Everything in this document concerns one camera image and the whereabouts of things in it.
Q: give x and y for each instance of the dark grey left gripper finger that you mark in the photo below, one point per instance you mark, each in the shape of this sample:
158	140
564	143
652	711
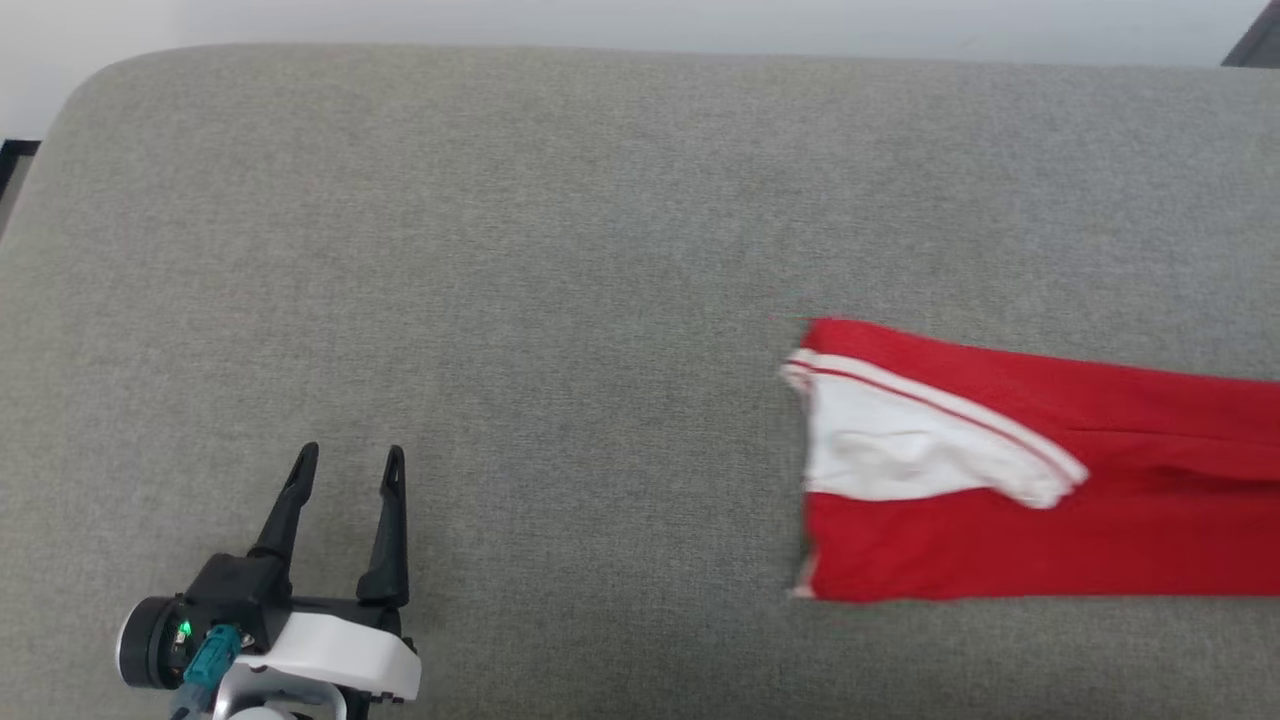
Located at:
390	540
288	505

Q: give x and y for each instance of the red and white garment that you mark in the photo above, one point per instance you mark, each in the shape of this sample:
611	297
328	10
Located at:
1000	540

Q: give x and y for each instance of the dark object beside sofa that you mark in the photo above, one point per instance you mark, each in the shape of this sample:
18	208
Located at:
15	152
1258	40

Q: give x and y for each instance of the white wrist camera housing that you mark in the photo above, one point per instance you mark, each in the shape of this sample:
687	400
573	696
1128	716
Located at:
340	652

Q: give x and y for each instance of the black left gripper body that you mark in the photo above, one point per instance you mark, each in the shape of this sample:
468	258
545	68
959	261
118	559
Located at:
240	595

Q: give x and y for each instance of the grey fabric sofa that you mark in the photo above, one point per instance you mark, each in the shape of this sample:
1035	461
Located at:
600	250

